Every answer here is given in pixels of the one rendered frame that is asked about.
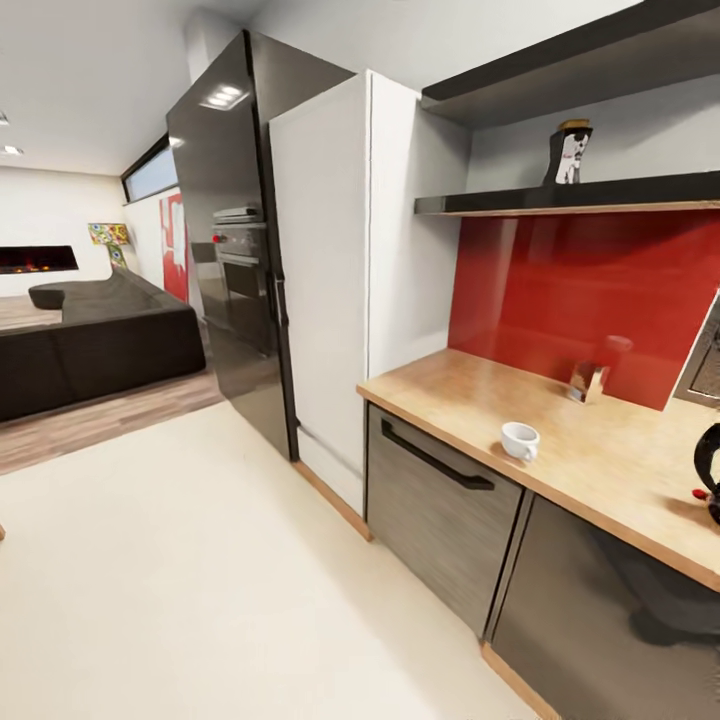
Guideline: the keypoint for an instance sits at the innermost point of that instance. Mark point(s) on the sofa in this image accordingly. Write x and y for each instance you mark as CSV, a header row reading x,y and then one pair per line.
x,y
51,295
31,377
113,353
134,296

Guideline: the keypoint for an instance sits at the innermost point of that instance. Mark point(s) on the bottle of coffee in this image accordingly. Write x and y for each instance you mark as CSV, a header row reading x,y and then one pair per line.
x,y
567,146

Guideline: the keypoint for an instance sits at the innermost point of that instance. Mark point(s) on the coffee cup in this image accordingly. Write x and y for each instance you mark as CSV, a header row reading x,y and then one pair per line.
x,y
520,441

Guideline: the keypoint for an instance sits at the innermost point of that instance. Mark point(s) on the dishwasher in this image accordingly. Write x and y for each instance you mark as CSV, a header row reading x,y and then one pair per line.
x,y
447,516

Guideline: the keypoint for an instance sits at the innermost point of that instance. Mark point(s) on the oven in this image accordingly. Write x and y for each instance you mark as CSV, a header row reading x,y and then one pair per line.
x,y
248,280

